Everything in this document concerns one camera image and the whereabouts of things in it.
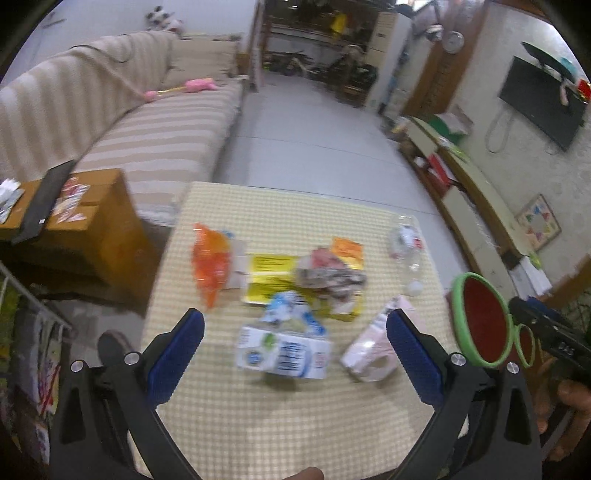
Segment orange snack packet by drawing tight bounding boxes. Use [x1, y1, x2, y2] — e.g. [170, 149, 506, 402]
[191, 223, 236, 310]

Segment green checkered tablecloth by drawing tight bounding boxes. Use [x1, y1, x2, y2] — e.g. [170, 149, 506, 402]
[127, 181, 469, 480]

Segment red flat box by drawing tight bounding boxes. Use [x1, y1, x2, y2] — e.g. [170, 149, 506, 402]
[425, 154, 451, 190]

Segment clear plastic bottle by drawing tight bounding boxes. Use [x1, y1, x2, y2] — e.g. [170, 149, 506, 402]
[388, 215, 426, 296]

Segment black wall television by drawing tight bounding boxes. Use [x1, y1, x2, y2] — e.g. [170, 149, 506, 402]
[499, 55, 587, 152]

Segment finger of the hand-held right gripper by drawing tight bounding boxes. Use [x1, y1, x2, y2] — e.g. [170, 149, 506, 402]
[526, 296, 573, 333]
[508, 296, 555, 337]

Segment small red green-rimmed bin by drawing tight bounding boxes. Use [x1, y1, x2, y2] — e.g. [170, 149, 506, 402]
[515, 323, 537, 367]

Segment white cardboard box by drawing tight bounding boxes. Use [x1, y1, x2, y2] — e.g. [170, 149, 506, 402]
[508, 256, 552, 301]

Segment checkers game board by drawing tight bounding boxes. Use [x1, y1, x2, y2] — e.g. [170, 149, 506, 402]
[515, 194, 561, 252]

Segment large red green-rimmed bin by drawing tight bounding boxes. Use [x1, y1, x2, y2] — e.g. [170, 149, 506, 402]
[451, 272, 514, 367]

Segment balance bike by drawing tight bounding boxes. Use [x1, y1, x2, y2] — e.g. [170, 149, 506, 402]
[281, 53, 319, 77]

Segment beige cushion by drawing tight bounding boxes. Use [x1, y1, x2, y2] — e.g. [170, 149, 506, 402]
[166, 34, 238, 79]

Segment standing air conditioner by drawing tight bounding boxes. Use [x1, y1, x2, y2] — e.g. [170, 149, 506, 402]
[367, 11, 411, 109]

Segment colourful printed sheet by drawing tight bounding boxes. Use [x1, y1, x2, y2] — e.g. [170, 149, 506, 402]
[14, 314, 63, 416]

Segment wooden side table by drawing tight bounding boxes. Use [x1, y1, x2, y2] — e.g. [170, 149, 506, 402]
[0, 168, 160, 315]

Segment green cardboard box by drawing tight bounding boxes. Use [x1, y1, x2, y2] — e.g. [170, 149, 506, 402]
[427, 108, 474, 139]

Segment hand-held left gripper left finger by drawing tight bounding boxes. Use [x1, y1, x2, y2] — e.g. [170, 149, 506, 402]
[48, 307, 206, 480]

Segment blue white milk carton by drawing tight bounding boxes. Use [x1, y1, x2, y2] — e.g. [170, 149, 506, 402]
[235, 325, 334, 380]

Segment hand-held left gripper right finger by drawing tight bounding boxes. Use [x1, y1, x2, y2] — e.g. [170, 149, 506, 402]
[385, 308, 543, 480]

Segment television cable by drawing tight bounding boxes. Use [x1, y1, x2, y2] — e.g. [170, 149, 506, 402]
[487, 111, 513, 153]

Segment plush toys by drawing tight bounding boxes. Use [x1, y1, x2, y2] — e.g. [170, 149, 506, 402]
[145, 6, 183, 32]

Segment silver blue wrapper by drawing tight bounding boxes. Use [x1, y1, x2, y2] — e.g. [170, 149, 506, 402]
[262, 291, 328, 337]

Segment red white sachets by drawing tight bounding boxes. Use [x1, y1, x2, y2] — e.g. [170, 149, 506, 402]
[51, 178, 90, 222]

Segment dark slipper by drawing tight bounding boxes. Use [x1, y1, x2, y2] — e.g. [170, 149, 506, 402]
[99, 330, 136, 370]

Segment beige striped sofa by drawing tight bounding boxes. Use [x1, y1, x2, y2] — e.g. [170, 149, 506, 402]
[0, 32, 245, 227]

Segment black tablet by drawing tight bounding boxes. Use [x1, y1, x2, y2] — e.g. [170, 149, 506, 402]
[11, 160, 77, 244]

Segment yellow tea carton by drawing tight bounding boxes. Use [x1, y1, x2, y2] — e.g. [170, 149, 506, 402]
[241, 237, 366, 322]

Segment crumpled grey pink wrapper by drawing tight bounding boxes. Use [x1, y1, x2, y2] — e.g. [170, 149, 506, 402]
[295, 247, 368, 305]

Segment dark stroller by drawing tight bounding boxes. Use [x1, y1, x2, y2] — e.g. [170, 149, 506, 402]
[328, 46, 377, 104]

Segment pink white paper box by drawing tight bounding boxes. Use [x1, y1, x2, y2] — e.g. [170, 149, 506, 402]
[341, 295, 432, 383]

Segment person's right hand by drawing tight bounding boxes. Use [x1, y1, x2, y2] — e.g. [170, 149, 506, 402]
[536, 357, 591, 462]

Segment cream wooden television cabinet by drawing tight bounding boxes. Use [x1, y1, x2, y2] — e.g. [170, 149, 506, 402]
[399, 115, 532, 287]

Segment pink toy wand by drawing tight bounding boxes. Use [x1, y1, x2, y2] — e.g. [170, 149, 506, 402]
[144, 78, 218, 102]

